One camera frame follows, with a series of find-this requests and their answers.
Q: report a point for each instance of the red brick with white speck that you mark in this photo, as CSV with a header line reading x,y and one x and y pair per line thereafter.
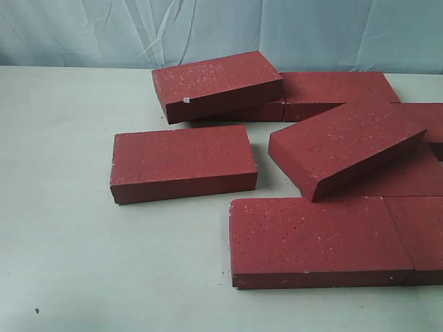
x,y
207,88

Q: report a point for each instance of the red brick under tilted brick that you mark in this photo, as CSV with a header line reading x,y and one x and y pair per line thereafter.
x,y
272,111

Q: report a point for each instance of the red brick front large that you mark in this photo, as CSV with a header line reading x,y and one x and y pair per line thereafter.
x,y
293,243

